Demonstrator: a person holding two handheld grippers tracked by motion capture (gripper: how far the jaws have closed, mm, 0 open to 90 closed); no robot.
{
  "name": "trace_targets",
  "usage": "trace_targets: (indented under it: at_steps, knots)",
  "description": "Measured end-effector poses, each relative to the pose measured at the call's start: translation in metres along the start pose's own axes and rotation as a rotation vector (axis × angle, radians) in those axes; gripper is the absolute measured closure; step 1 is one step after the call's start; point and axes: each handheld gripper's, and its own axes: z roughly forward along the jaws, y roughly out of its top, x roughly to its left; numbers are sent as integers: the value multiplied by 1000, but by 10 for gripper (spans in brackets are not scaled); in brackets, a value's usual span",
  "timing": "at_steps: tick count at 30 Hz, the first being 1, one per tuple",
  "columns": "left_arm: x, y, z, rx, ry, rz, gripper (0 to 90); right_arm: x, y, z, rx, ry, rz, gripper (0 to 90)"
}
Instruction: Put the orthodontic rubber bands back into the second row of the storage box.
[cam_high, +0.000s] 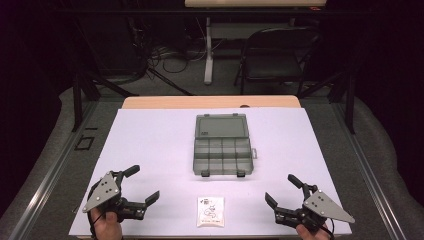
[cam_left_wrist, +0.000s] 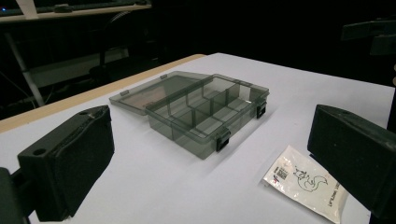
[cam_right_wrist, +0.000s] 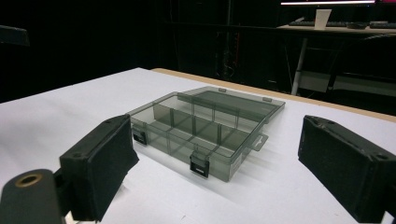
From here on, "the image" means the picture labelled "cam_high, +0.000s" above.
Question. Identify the person's right hand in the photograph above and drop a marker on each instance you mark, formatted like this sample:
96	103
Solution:
311	235

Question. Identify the person's left hand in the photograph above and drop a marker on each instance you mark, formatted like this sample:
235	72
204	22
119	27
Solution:
106	228

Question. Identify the clear grey plastic organizer box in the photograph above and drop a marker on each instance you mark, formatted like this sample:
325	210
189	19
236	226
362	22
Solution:
221	156

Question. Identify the black metal stand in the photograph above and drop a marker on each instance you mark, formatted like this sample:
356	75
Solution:
77	100
350	106

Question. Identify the small white printed packet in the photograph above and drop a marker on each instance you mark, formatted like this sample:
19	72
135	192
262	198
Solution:
210	211

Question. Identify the white table cover board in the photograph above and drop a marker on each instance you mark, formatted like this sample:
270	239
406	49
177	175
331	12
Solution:
156	150

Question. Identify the black folding chair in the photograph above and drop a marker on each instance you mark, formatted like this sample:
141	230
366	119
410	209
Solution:
273	66

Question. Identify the wooden table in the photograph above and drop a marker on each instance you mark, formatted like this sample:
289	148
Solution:
200	102

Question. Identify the grey metal floor rail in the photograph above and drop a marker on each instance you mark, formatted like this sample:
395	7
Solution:
46	188
373	180

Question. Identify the white desk with leg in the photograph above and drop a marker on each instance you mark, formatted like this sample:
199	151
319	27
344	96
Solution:
208	60

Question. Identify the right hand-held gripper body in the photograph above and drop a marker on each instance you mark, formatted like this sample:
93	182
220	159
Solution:
325	206

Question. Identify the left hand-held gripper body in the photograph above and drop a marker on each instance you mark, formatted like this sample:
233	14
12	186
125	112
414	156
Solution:
101	192

